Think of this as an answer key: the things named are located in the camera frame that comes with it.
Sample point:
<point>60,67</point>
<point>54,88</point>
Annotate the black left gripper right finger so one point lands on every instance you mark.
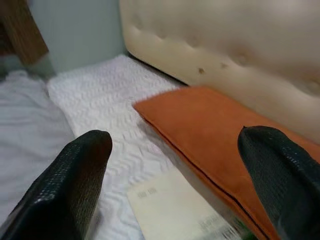
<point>285,175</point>

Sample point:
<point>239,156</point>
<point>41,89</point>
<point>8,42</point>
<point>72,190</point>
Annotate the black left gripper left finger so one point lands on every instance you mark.
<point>62,185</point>

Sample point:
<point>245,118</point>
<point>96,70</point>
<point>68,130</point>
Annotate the orange pillow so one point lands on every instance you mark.
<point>200,125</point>

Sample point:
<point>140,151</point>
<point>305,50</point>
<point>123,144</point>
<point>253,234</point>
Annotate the cream book with landscape photo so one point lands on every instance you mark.
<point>170,207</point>

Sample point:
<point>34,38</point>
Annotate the grey blanket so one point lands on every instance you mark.
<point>27,125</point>

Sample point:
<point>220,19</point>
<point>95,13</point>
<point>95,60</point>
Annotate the mattress with white patterned sheet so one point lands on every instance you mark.
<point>105,100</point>

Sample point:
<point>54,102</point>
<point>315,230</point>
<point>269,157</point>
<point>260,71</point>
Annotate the cream tufted headboard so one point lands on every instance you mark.
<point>225,45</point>

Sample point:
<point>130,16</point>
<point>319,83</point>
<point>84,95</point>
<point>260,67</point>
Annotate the brown wooden cabinet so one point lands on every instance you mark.
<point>20,27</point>

